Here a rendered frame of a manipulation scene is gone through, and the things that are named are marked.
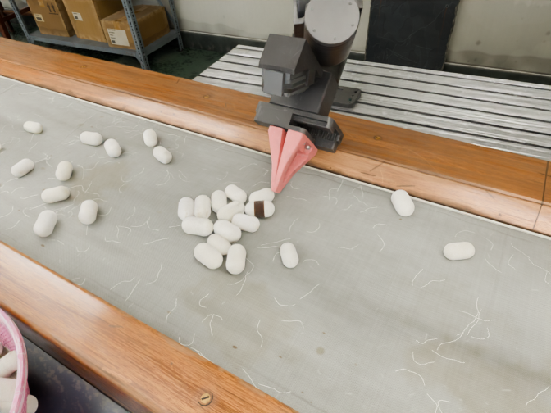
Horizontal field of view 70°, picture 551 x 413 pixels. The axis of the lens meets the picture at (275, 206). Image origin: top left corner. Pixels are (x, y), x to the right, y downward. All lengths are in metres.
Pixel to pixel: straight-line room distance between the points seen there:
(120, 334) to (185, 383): 0.08
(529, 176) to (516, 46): 1.94
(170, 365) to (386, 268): 0.23
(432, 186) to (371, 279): 0.16
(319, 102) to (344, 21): 0.09
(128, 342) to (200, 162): 0.30
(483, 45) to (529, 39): 0.20
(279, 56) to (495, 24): 2.07
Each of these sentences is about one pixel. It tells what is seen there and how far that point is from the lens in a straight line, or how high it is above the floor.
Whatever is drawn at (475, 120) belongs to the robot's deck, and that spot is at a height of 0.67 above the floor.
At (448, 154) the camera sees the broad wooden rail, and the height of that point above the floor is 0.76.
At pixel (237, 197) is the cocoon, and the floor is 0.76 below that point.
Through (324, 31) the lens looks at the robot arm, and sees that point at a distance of 0.44.
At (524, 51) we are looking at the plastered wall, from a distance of 2.49.
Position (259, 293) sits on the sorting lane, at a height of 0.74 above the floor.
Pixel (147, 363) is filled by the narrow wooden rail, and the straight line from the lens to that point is 0.37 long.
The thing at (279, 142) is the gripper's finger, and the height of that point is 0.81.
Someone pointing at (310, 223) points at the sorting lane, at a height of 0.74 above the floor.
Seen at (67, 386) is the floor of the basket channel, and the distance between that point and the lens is 0.50.
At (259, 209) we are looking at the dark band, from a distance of 0.47.
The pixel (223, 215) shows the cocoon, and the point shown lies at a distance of 0.47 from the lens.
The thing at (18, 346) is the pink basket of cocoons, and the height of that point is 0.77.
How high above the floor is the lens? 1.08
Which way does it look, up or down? 43 degrees down
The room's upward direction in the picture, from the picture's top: 4 degrees counter-clockwise
